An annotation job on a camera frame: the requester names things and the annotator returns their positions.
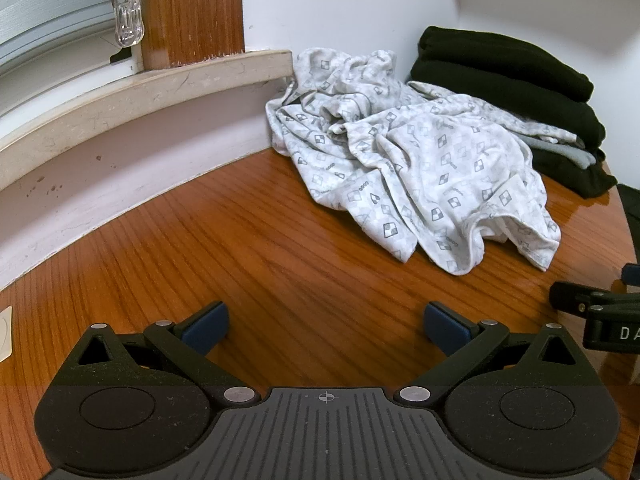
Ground beige cable outlet plate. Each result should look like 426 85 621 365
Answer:
0 305 13 361

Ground grey folded garment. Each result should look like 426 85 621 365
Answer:
520 132 598 170

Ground white window blind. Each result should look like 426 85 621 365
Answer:
0 0 143 78

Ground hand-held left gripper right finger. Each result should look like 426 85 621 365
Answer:
391 301 577 407

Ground clear blind cord weight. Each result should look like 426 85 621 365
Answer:
111 0 147 48

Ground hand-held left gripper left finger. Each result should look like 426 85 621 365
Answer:
74 301 262 407

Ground beige window sill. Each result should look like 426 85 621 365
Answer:
0 49 296 173

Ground wooden window frame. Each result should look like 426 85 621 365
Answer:
140 0 246 68

